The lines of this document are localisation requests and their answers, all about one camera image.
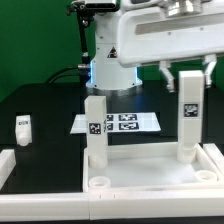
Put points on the white U-shaped fence frame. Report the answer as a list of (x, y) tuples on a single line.
[(100, 204)]

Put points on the white marker base sheet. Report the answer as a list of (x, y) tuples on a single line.
[(121, 122)]

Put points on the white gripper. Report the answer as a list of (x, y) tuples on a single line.
[(147, 36)]

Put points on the black camera stand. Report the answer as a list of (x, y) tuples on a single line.
[(84, 18)]

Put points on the white desk tabletop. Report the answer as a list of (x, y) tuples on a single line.
[(153, 167)]

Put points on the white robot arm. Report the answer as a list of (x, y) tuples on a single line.
[(107, 74)]

